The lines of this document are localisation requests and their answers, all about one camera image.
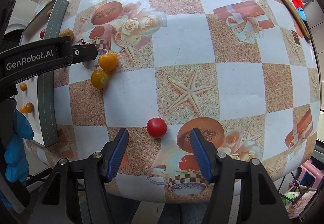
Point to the checkered tablecloth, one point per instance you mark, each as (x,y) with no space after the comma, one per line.
(239,70)

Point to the white foam tray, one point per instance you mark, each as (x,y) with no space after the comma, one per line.
(39,90)

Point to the blue gloved left hand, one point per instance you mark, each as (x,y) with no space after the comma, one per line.
(15,156)

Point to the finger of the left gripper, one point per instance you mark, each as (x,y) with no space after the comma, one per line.
(84,53)

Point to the red cherry tomato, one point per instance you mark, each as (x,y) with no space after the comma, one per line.
(156,127)
(42,33)

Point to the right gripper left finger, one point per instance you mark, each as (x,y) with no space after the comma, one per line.
(58,201)

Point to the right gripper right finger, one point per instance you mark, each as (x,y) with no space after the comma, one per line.
(259,202)

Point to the yellow cherry tomato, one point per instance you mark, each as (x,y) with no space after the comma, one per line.
(23,87)
(108,62)

